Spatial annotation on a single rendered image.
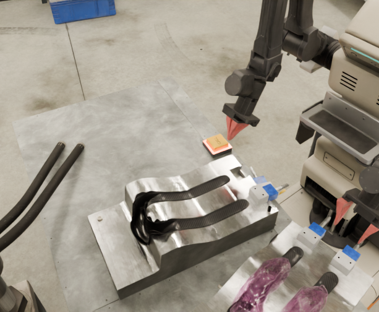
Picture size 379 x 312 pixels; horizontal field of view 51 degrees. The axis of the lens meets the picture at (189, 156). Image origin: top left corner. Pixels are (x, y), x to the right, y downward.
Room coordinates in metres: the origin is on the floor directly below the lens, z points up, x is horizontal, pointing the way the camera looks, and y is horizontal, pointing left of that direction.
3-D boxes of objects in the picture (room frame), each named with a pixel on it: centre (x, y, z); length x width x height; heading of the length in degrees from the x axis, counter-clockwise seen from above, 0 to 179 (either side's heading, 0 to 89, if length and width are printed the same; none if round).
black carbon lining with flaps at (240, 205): (0.69, 0.00, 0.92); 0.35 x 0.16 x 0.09; 117
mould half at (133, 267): (0.69, 0.02, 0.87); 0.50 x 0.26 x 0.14; 117
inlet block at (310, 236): (0.64, -0.37, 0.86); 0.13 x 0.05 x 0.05; 134
